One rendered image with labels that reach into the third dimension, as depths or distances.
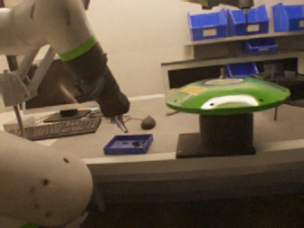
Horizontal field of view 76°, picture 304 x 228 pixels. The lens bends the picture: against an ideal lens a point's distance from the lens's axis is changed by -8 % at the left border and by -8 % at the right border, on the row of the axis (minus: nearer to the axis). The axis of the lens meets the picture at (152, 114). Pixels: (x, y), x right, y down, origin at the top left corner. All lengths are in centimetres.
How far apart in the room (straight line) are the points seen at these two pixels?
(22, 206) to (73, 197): 8
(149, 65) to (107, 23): 41
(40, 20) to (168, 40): 110
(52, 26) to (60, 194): 29
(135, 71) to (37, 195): 126
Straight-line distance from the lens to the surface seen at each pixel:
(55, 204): 34
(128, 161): 58
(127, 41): 149
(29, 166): 30
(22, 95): 70
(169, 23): 146
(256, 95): 47
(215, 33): 126
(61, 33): 45
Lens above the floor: 118
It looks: 16 degrees down
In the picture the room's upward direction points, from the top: 8 degrees counter-clockwise
